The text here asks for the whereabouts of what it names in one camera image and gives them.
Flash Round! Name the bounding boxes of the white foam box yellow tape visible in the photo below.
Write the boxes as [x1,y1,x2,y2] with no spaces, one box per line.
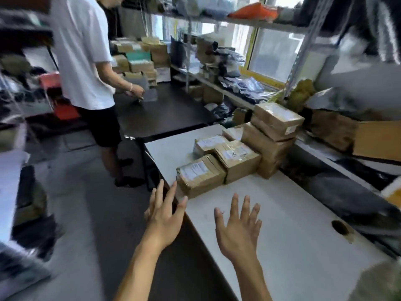
[381,177,401,209]

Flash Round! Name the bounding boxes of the person's left forearm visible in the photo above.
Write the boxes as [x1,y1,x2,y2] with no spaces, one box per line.
[114,241,163,301]

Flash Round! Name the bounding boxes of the small handwritten cardboard box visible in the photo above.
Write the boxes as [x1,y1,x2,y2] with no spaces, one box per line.
[308,109,359,153]

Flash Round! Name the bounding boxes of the black plastic bags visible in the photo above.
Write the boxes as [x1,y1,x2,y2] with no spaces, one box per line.
[313,0,401,65]

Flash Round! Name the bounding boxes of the black paper bags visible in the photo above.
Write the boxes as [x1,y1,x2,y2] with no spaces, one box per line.
[170,36,187,68]

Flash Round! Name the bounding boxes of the black plastic mailer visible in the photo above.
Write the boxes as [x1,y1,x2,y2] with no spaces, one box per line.
[205,102,232,120]

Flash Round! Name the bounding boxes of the olive yellow bag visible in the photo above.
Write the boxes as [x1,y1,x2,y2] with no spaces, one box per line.
[275,79,315,113]

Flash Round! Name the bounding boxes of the large yellow-taped cardboard box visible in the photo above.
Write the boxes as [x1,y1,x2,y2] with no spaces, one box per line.
[352,120,401,163]

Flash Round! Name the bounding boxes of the pile of cardboard parcels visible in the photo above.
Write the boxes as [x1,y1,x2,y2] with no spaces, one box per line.
[111,36,171,88]
[176,102,305,199]

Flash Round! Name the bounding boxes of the grey metal shelf rack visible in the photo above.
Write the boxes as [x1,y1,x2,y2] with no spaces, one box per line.
[120,6,314,112]
[280,0,401,201]

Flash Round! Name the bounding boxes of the pile of grey mailer bags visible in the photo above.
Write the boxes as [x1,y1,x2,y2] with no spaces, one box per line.
[195,33,245,85]

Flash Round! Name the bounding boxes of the dark grey plastic mailer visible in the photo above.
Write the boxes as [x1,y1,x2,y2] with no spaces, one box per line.
[291,172,401,223]

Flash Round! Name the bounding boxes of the white hanging plastic bag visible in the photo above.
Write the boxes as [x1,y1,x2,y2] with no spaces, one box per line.
[332,34,369,74]

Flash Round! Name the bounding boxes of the pile of grey plastic mailers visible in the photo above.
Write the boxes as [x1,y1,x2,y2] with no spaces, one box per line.
[219,77,273,104]

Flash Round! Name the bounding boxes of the light blue box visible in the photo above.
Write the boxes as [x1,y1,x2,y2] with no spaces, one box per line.
[125,51,152,61]

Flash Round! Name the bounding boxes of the person's left hand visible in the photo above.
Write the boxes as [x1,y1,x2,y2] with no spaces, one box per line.
[144,179,188,252]

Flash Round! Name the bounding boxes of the white plastic bag bundle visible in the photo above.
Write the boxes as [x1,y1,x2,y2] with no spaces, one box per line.
[175,0,236,19]

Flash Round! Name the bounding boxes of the orange plastic mailer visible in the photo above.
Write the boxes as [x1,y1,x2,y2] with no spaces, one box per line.
[228,2,279,22]

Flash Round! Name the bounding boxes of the person's right forearm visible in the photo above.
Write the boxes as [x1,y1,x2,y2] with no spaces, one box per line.
[233,258,273,301]

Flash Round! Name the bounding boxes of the crumpled grey plastic bag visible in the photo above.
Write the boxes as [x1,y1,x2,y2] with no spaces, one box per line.
[305,87,361,113]

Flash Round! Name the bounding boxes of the person's right hand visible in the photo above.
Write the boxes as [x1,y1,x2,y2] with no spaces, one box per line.
[214,193,263,264]

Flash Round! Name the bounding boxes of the green-taped cardboard box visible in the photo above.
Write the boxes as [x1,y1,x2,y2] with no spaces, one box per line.
[349,260,401,301]

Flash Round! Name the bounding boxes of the yellow framed window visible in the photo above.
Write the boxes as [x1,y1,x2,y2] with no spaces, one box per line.
[239,23,306,90]

